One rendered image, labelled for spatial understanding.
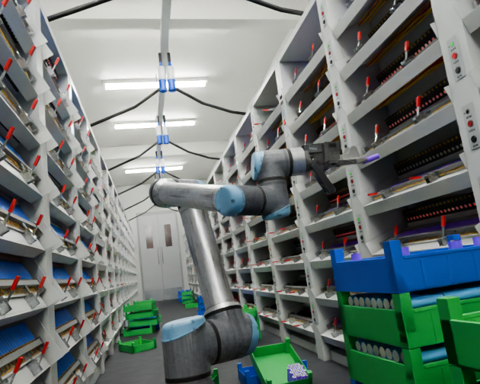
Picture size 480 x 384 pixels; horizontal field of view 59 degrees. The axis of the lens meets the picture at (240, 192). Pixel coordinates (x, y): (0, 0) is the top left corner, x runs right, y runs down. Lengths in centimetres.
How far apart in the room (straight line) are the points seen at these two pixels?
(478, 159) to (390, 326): 67
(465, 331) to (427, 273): 17
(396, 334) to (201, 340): 86
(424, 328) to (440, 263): 10
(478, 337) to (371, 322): 25
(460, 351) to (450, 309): 5
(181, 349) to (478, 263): 96
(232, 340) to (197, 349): 13
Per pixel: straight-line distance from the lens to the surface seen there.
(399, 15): 162
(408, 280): 71
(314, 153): 140
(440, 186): 142
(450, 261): 76
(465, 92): 133
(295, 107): 263
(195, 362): 146
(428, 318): 73
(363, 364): 84
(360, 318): 81
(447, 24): 141
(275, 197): 128
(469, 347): 58
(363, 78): 201
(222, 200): 123
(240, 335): 155
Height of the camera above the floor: 55
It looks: 10 degrees up
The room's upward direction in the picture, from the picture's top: 7 degrees counter-clockwise
